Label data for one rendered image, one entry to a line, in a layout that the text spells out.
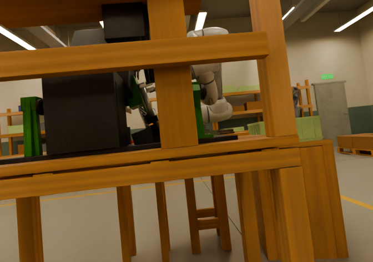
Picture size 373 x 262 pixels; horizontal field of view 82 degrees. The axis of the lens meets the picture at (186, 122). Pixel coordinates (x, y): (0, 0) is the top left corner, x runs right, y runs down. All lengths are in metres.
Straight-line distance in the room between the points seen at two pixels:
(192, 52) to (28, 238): 1.49
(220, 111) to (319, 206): 0.97
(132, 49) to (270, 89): 0.53
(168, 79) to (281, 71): 0.44
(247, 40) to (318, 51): 8.03
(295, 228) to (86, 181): 0.79
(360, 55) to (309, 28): 2.01
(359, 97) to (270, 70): 8.52
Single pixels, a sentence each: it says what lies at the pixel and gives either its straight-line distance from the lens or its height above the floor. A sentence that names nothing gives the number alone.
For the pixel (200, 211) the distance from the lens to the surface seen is 2.08.
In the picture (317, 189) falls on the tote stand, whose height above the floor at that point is 0.46.
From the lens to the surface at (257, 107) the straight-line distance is 6.81.
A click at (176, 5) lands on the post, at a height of 1.43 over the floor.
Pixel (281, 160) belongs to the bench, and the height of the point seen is 0.79.
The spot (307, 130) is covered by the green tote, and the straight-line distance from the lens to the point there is 1.71.
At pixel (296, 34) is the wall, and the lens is 8.67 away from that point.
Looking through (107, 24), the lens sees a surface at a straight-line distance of 1.03.
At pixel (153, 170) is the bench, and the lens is 0.82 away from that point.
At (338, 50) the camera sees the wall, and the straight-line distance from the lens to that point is 9.31.
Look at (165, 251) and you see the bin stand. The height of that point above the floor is 0.10.
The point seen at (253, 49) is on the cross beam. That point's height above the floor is 1.21.
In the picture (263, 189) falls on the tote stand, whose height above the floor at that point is 0.48.
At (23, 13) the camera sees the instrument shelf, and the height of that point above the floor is 1.50.
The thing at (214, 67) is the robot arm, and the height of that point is 1.26.
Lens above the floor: 0.93
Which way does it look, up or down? 3 degrees up
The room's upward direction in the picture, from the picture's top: 6 degrees counter-clockwise
